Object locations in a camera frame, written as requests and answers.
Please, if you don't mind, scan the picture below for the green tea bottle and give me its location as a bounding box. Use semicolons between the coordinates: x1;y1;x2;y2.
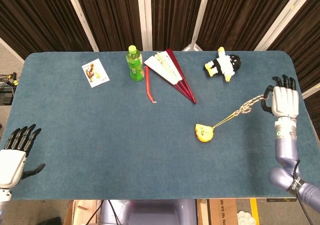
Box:
126;44;146;82

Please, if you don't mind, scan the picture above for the robot torso base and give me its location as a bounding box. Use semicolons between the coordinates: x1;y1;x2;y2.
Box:
99;199;198;225

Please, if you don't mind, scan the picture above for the white flower-shaped object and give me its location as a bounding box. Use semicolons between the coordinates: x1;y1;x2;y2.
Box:
236;210;256;225

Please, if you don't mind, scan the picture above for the black cable bundle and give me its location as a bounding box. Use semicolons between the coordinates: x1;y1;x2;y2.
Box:
0;71;20;106

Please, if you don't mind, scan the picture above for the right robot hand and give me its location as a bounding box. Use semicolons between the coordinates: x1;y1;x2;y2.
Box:
260;74;300;119

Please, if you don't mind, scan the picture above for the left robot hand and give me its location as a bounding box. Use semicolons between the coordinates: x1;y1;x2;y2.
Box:
0;123;46;189

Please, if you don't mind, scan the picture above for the playing card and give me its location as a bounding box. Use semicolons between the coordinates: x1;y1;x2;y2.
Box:
81;58;111;89

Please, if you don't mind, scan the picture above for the yellow toy with rope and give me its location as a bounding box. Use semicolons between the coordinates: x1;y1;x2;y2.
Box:
194;93;269;144

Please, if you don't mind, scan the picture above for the red folding fan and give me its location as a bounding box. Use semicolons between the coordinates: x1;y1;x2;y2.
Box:
143;48;198;105

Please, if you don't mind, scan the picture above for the black white plush toy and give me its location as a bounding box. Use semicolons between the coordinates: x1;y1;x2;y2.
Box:
204;46;242;83

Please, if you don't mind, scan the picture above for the cardboard box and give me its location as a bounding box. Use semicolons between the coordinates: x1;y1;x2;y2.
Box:
197;198;239;225

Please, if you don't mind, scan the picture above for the white screen foot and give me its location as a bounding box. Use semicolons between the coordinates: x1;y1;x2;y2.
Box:
181;41;204;52

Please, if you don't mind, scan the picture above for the blue table mat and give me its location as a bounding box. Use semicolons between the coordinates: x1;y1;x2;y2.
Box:
4;50;317;201

